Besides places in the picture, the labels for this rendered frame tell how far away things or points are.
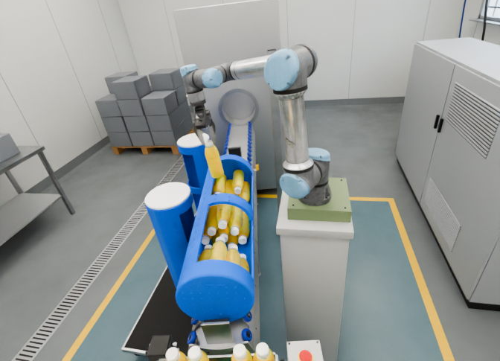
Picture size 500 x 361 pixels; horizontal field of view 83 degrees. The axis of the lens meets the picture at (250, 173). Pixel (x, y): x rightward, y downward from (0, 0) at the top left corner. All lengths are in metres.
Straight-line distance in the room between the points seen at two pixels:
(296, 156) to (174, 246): 1.12
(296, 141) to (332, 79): 5.02
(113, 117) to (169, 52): 2.14
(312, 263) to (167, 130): 3.67
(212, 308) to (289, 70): 0.87
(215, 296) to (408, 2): 5.58
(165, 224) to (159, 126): 3.07
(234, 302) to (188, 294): 0.16
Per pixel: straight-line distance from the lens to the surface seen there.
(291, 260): 1.40
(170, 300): 2.41
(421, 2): 6.07
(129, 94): 4.75
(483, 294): 2.57
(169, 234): 1.84
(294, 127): 1.00
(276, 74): 0.95
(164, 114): 4.59
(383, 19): 5.95
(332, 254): 1.36
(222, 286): 1.06
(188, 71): 1.28
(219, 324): 1.12
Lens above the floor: 1.99
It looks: 31 degrees down
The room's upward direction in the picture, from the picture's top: 7 degrees counter-clockwise
